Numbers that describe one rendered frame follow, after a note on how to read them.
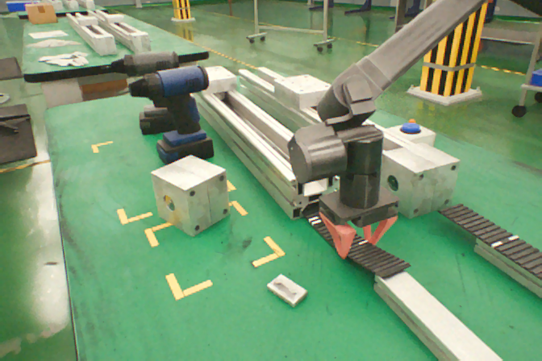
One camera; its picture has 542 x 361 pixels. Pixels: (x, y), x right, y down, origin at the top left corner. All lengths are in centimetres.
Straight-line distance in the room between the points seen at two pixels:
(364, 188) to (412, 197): 19
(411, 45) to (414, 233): 31
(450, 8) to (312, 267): 47
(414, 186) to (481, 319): 23
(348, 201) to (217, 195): 25
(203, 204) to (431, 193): 40
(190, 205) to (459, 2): 56
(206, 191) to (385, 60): 36
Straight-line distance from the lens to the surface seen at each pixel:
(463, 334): 54
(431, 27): 70
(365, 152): 53
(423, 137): 94
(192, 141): 94
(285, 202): 72
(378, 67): 59
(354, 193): 56
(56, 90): 227
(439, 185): 76
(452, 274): 66
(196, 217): 69
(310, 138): 51
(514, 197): 89
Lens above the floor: 120
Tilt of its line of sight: 26 degrees down
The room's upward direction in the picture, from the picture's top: 2 degrees counter-clockwise
